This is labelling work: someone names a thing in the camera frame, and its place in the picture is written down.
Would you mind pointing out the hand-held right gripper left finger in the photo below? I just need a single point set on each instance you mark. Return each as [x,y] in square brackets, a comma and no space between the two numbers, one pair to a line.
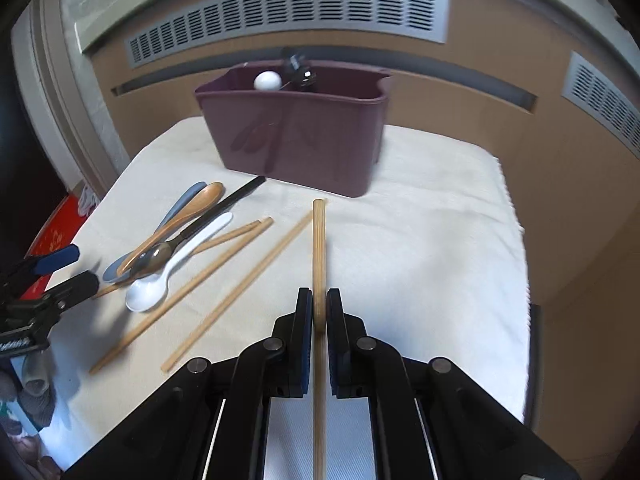
[303,345]

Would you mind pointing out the red box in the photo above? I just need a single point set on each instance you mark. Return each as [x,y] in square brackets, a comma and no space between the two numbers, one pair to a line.
[55,230]

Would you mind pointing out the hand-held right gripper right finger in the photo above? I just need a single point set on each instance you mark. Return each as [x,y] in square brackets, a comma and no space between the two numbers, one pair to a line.
[334,350]

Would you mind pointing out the white plastic spoon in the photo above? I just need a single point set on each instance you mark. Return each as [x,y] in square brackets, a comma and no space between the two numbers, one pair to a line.
[147,294]

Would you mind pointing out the white table cloth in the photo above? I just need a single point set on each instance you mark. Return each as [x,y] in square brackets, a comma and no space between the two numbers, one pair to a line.
[425,260]

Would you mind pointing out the grey-blue plastic spoon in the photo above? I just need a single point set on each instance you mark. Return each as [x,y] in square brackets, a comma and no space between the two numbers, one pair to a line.
[175,207]

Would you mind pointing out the long grey vent grille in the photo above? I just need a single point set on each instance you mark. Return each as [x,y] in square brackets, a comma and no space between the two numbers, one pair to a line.
[300,15]

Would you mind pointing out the wooden chopstick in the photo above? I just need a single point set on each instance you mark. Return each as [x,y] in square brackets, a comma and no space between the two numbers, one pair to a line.
[318,250]
[200,280]
[235,232]
[240,290]

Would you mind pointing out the printed picture sheet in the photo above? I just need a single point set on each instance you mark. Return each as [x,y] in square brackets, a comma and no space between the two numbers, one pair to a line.
[27,410]

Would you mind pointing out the black utensil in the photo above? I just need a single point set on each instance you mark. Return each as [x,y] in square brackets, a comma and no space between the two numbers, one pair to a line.
[300,76]

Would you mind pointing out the maroon plastic utensil container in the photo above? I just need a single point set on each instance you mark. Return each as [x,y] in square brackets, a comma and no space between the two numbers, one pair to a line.
[300,135]

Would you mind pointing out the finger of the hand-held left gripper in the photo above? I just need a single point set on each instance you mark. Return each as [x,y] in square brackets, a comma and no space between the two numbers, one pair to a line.
[55,258]
[75,287]

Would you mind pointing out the white round-headed utensil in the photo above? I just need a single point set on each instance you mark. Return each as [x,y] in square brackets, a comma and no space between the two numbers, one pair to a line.
[266,81]

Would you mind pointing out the brown wooden spoon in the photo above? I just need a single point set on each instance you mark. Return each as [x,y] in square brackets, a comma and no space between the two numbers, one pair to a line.
[207,195]

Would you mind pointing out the short grey vent grille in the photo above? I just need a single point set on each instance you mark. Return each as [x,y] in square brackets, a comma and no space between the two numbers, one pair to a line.
[605,105]

